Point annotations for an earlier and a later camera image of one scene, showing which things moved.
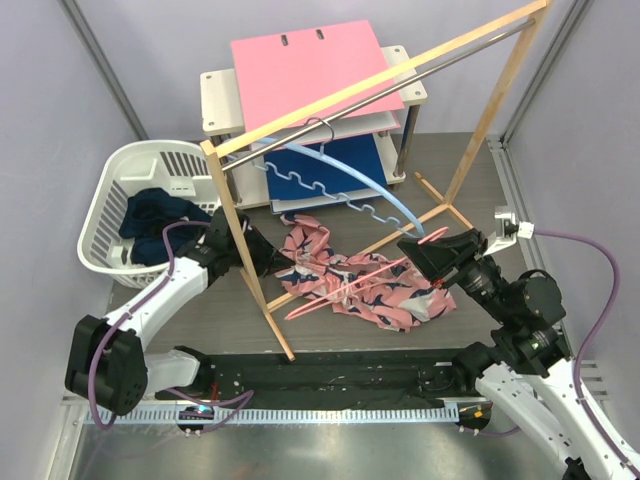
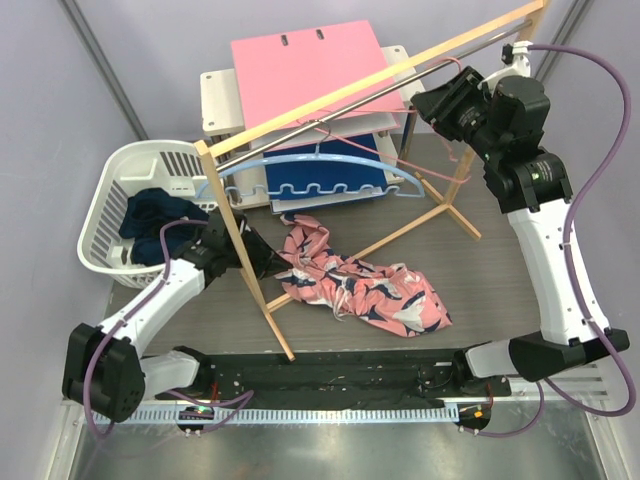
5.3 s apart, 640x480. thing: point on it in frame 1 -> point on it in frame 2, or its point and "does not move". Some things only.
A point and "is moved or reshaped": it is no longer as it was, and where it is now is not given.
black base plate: [334, 378] does not move
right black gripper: [446, 257] -> [439, 105]
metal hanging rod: [502, 36] does not move
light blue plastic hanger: [336, 197] is moved or reshaped
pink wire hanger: [327, 300] -> [310, 120]
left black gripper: [270, 259] does not move
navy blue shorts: [145, 217] does not move
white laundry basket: [183, 168] does not move
